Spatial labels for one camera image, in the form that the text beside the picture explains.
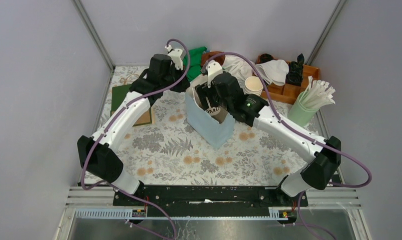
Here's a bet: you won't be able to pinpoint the wooden compartment tray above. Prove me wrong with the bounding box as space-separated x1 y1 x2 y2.
256 53 320 104

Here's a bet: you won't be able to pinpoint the stack of paper cups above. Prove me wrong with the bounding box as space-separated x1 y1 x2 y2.
243 76 263 96

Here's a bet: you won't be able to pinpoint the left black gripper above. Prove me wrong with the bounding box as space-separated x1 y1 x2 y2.
161 63 190 93

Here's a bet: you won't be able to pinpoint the white paper coffee cup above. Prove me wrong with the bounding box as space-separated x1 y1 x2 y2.
205 106 228 124

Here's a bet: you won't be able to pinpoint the white wrapped straws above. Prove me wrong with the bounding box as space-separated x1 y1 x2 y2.
299 76 336 110

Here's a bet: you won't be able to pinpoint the black plastic bags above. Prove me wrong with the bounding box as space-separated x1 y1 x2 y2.
286 53 305 87

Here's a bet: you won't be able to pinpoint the green cloth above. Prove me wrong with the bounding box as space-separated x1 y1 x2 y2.
183 46 207 82

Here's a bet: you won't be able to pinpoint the green paper bag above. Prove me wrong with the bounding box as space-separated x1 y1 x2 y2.
110 84 154 127

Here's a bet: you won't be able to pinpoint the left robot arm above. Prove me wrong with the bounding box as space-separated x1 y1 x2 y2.
77 43 191 206

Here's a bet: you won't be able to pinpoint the green straw holder cup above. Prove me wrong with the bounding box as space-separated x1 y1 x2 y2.
287 91 319 127

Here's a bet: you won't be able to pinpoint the light blue paper bag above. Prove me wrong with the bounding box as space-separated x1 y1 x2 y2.
185 74 235 149

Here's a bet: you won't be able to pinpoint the white cloth on tray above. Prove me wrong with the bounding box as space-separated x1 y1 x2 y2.
255 59 289 86

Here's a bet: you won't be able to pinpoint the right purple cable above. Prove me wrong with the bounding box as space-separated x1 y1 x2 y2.
200 51 373 239

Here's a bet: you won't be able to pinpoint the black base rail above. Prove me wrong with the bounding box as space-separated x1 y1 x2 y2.
113 184 308 217

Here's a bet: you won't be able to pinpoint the brown cloth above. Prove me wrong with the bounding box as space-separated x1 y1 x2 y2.
202 50 226 67

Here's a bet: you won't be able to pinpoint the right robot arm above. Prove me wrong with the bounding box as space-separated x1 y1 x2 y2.
195 60 341 206

